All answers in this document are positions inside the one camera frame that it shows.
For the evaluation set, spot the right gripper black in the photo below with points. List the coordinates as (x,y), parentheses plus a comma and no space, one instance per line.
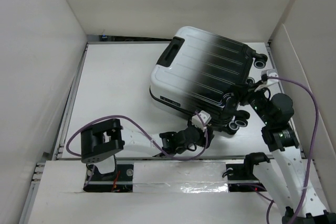
(249,92)

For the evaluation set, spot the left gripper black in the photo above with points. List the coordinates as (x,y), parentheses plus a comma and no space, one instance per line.
(201,142)

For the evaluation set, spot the white black hard-shell suitcase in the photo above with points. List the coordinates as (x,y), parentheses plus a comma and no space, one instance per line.
(201,71)

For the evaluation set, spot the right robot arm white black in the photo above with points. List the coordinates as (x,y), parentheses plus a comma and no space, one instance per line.
(293,193)

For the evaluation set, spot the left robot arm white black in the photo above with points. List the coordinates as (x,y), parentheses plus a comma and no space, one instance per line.
(102,141)

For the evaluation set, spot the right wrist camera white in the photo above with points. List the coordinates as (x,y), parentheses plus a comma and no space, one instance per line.
(268,78)

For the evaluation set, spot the silver taped mounting rail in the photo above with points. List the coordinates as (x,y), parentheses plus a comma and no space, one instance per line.
(211,176)

